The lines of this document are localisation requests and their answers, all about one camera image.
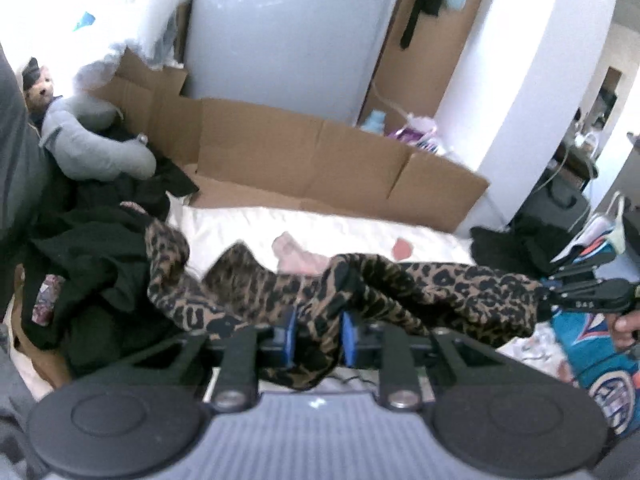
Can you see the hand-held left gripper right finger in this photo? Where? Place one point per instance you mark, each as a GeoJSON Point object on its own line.
{"type": "Point", "coordinates": [349, 340]}

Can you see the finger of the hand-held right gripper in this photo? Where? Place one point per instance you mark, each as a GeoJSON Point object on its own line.
{"type": "Point", "coordinates": [580, 262]}
{"type": "Point", "coordinates": [557, 299]}

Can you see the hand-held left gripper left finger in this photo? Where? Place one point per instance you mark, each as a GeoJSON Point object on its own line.
{"type": "Point", "coordinates": [287, 337]}

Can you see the leopard print pants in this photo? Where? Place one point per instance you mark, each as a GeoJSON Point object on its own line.
{"type": "Point", "coordinates": [400, 285]}

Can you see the black clothes pile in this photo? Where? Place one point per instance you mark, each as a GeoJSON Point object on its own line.
{"type": "Point", "coordinates": [90, 260]}

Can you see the person's right hand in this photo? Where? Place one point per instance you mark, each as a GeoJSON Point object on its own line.
{"type": "Point", "coordinates": [625, 332]}

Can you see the white printed cloth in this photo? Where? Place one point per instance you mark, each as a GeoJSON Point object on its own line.
{"type": "Point", "coordinates": [597, 230]}

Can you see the teal sports jersey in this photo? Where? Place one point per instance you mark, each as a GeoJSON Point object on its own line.
{"type": "Point", "coordinates": [590, 350]}

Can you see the black suitcase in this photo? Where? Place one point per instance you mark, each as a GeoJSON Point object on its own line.
{"type": "Point", "coordinates": [555, 200]}

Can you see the black folded garment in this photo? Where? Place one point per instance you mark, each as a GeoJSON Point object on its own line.
{"type": "Point", "coordinates": [505, 245]}

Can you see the brown side table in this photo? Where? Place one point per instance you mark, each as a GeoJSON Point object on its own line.
{"type": "Point", "coordinates": [575, 165]}

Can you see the white printed bedsheet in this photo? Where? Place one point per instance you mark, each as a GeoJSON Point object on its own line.
{"type": "Point", "coordinates": [350, 230]}

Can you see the brown cardboard sheet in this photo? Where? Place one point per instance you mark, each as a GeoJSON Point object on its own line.
{"type": "Point", "coordinates": [300, 150]}

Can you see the purple plastic bag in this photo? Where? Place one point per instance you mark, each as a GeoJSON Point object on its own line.
{"type": "Point", "coordinates": [415, 132]}

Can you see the brown wooden board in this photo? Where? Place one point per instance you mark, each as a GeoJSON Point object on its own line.
{"type": "Point", "coordinates": [450, 60]}

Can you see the tan cloth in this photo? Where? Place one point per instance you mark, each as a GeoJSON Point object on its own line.
{"type": "Point", "coordinates": [45, 365]}

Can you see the pink patterned cloth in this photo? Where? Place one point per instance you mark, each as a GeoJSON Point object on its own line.
{"type": "Point", "coordinates": [46, 300]}

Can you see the grey neck pillow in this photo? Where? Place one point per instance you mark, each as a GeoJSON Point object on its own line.
{"type": "Point", "coordinates": [85, 150]}

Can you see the tall grey cabinet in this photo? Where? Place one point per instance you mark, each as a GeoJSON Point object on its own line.
{"type": "Point", "coordinates": [290, 35]}

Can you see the dark grey pillow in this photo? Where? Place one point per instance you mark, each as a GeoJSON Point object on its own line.
{"type": "Point", "coordinates": [20, 160]}

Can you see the brown teddy bear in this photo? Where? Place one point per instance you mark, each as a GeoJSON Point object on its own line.
{"type": "Point", "coordinates": [42, 87]}

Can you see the white fluffy blanket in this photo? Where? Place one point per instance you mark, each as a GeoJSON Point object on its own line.
{"type": "Point", "coordinates": [100, 10]}

